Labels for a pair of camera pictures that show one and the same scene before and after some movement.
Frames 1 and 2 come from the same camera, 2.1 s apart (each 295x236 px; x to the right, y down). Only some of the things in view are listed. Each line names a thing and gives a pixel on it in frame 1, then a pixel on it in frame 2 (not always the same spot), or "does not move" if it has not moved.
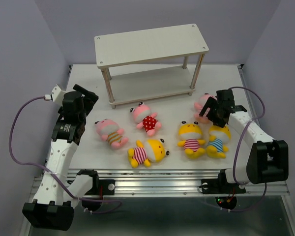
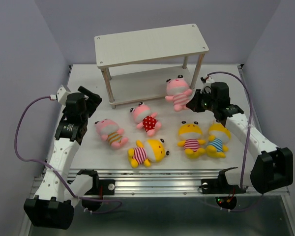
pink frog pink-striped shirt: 198,106 → 178,92
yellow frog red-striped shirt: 191,133 does not move
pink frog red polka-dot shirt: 142,114 does not move
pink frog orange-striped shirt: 109,131 does not move
